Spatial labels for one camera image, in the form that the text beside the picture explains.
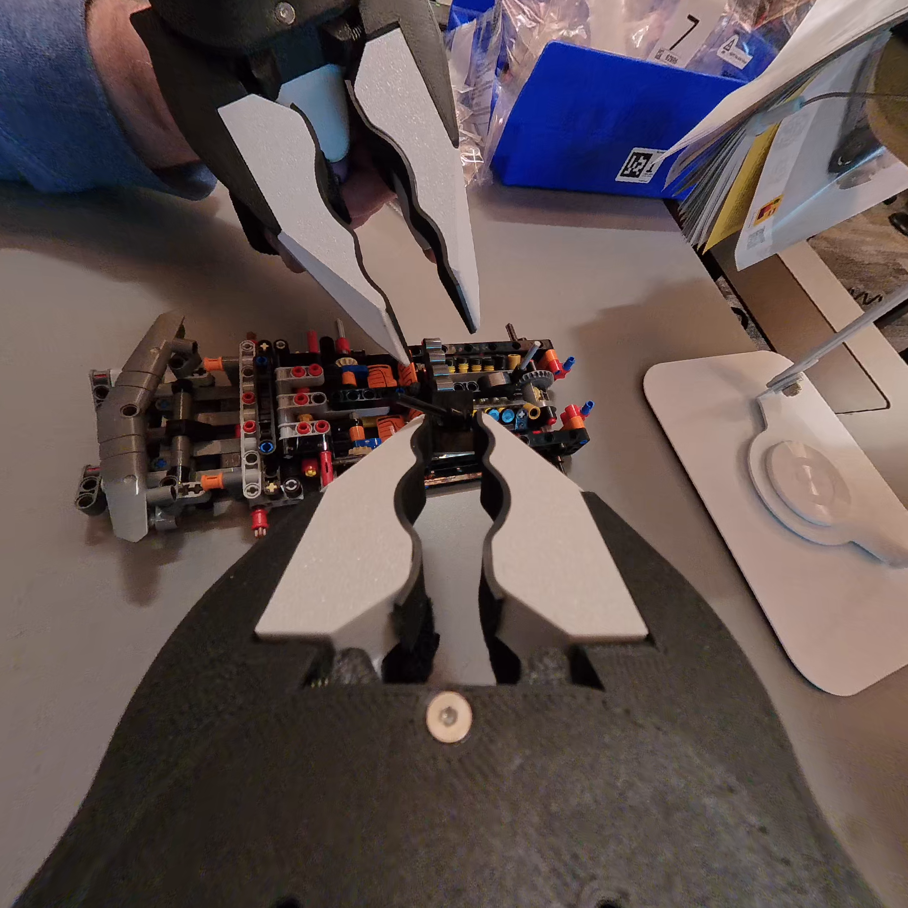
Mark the pile of clear parts bags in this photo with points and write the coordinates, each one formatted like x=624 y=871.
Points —
x=496 y=71

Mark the partly built lego car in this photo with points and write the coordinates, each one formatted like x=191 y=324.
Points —
x=213 y=425

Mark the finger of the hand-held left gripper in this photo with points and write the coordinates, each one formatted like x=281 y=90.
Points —
x=298 y=184
x=418 y=142

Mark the blue parts bin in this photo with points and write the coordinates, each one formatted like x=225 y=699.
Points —
x=589 y=113

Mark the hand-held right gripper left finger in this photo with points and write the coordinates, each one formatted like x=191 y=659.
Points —
x=340 y=560

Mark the lego instruction booklet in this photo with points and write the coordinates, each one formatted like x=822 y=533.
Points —
x=745 y=120

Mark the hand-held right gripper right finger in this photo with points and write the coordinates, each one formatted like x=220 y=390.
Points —
x=560 y=560

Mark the person's left hand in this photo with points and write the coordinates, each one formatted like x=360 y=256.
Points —
x=365 y=188

